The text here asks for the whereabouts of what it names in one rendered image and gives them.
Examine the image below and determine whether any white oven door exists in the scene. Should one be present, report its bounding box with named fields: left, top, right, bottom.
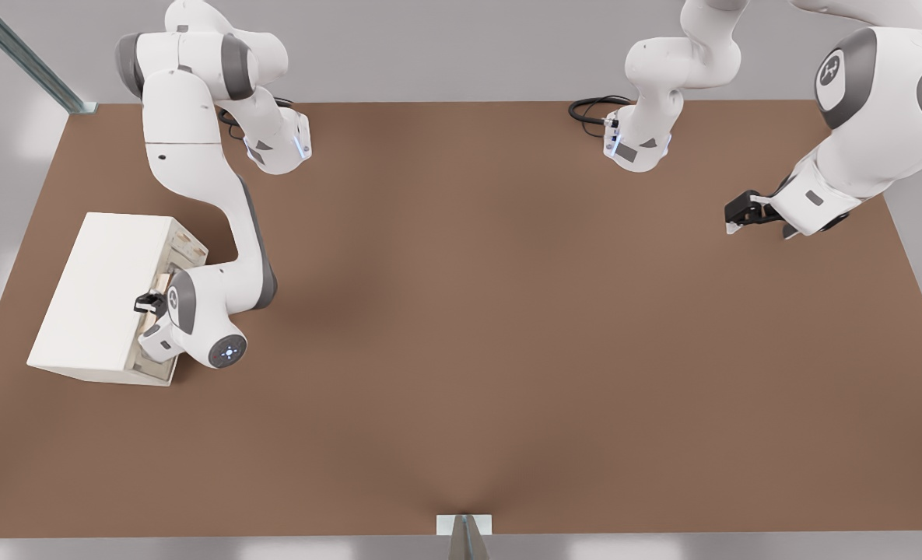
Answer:
left=124, top=218, right=209, bottom=388

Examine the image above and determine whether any white oven body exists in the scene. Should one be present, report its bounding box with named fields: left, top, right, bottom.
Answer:
left=26, top=212, right=178, bottom=383

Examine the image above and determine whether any black cable loop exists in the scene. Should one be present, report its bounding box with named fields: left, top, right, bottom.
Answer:
left=218, top=96, right=296, bottom=142
left=568, top=95, right=637, bottom=139

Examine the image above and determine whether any silver frame post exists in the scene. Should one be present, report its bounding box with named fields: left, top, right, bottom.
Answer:
left=0, top=0, right=98, bottom=116
left=436, top=513, right=493, bottom=560

